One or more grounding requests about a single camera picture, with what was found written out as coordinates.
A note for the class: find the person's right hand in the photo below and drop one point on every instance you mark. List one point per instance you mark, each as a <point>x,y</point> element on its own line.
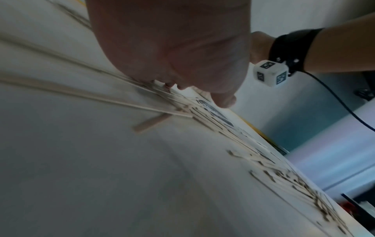
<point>260,46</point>

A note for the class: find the person's left hand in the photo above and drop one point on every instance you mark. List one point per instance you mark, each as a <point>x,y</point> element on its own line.
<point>170,41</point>

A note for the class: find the pile of wooden sticks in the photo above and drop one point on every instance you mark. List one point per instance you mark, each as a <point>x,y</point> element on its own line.
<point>278,176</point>

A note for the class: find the person's right forearm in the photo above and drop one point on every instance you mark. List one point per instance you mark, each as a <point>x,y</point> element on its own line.
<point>342,46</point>

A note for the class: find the black stand foot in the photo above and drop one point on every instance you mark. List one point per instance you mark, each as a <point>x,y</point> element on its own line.
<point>364,93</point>

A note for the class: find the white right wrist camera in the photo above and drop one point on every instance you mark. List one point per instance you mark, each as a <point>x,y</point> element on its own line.
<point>271,74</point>

